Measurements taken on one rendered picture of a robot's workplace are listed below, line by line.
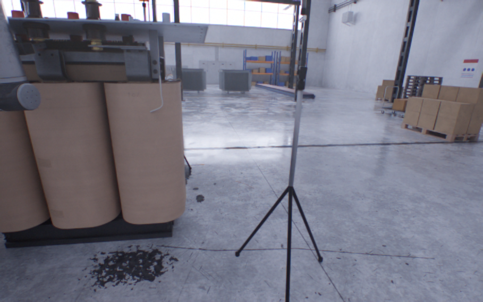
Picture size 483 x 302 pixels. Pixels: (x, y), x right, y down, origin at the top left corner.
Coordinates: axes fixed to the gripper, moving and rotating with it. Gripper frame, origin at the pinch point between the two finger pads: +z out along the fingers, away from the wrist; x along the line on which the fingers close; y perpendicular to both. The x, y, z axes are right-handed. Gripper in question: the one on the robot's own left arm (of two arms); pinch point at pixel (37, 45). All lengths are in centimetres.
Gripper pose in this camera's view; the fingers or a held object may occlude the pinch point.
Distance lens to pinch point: 159.6
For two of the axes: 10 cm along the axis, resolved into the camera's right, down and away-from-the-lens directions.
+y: -0.1, -8.7, -5.0
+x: -9.8, -0.8, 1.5
